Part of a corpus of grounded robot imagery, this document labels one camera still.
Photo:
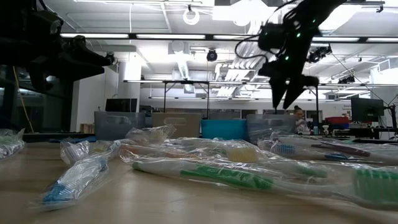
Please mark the purple toothbrush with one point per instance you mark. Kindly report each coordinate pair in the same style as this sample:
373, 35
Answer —
11, 146
342, 149
74, 151

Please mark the black monitor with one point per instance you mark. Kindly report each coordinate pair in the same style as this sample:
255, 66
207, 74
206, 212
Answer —
367, 109
121, 105

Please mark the green toothbrush in clear wrapper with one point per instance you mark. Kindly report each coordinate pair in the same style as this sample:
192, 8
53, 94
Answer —
308, 171
224, 177

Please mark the blue plastic bin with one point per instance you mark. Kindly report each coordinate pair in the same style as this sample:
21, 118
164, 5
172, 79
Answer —
224, 129

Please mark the black ceiling camera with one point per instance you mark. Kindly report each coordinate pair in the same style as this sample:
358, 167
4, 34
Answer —
110, 58

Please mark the blue plastic lid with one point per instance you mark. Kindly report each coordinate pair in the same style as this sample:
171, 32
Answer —
71, 140

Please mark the black camera rig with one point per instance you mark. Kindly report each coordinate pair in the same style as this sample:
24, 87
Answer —
320, 52

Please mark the black metal rack frame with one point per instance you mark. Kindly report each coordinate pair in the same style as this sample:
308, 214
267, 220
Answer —
317, 102
164, 96

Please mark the dark grey translucent bin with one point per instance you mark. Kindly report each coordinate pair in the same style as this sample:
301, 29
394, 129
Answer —
118, 127

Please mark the ceiling light strip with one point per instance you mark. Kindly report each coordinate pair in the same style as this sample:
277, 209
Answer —
335, 39
171, 36
93, 35

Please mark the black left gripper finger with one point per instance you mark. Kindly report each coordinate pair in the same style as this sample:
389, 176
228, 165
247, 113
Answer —
90, 59
84, 73

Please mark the brown cardboard boxes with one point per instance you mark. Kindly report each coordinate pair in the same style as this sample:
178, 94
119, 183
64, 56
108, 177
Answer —
87, 128

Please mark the black overhead camera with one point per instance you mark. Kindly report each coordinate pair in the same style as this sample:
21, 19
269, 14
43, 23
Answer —
211, 55

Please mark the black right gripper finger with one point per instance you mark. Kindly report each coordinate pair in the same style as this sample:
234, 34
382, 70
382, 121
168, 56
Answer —
293, 93
276, 90

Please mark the red storage bin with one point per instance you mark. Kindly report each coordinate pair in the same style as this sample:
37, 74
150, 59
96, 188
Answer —
337, 120

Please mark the clear translucent plastic bin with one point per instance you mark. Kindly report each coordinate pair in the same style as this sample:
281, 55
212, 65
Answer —
270, 127

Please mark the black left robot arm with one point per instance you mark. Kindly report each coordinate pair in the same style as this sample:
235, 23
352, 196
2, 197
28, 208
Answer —
18, 31

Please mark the person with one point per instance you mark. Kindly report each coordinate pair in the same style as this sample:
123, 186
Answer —
300, 119

